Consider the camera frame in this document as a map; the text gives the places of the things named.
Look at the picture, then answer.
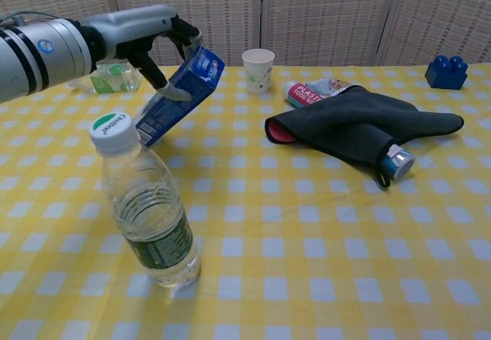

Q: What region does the clear bottle with light green label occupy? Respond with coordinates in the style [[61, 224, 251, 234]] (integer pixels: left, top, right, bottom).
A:
[[68, 60, 142, 95]]

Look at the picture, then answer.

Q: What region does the clear water bottle dark green label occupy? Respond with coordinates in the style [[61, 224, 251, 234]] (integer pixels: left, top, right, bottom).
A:
[[87, 112, 203, 289]]

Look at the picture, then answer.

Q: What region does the white paper cup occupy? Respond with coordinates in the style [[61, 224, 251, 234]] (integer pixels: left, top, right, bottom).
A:
[[242, 48, 276, 94]]

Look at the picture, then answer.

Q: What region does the beige woven folding screen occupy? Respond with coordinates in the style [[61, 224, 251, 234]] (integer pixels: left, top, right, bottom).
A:
[[0, 0, 491, 68]]

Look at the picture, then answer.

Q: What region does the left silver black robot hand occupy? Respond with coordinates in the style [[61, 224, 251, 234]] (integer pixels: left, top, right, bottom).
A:
[[81, 5, 203, 101]]

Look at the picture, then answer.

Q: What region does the dark grey cloth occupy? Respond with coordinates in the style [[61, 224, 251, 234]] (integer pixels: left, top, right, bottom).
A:
[[264, 85, 465, 190]]

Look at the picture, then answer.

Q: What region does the yellow white checked tablecloth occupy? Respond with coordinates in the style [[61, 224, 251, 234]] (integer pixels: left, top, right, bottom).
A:
[[0, 62, 491, 340]]

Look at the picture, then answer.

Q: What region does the blue toothpaste box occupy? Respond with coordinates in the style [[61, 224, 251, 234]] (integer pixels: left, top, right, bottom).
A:
[[133, 45, 226, 148]]

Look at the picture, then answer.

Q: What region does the blue toy building block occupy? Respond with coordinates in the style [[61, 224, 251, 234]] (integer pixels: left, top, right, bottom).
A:
[[423, 54, 469, 90]]

